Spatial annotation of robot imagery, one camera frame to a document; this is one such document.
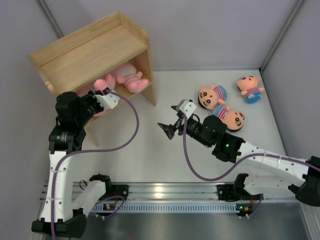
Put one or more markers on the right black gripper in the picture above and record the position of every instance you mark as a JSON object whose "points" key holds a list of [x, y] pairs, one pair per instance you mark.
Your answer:
{"points": [[170, 130]]}

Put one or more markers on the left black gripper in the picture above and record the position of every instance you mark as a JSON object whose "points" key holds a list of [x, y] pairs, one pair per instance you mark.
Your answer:
{"points": [[91, 97]]}

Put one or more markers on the pink striped plush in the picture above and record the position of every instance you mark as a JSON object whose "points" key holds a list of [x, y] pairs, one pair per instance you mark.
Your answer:
{"points": [[108, 82], [130, 77], [83, 91]]}

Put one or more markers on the boy plush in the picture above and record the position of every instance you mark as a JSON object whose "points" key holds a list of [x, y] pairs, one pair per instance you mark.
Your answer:
{"points": [[233, 119], [249, 88], [210, 97]]}

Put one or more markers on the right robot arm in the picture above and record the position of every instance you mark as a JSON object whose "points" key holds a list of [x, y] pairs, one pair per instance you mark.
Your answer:
{"points": [[295, 177]]}

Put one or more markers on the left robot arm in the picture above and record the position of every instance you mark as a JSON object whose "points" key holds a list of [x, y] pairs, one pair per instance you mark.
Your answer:
{"points": [[61, 216]]}

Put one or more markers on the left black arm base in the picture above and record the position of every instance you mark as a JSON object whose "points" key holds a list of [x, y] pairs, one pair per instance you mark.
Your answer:
{"points": [[117, 190]]}

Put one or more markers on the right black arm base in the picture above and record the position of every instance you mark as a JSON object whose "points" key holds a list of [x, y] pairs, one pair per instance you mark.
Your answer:
{"points": [[230, 193]]}

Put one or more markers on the wooden two-tier shelf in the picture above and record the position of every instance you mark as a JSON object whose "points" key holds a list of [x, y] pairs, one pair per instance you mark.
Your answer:
{"points": [[85, 55]]}

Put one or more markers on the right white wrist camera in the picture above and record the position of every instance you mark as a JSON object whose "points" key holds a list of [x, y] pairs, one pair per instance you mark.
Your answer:
{"points": [[187, 107]]}

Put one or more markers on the aluminium mounting rail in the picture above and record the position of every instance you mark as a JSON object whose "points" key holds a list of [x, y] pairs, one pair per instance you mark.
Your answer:
{"points": [[138, 192]]}

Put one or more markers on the slotted white cable duct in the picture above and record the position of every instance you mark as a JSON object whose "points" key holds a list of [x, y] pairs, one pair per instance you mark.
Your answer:
{"points": [[186, 207]]}

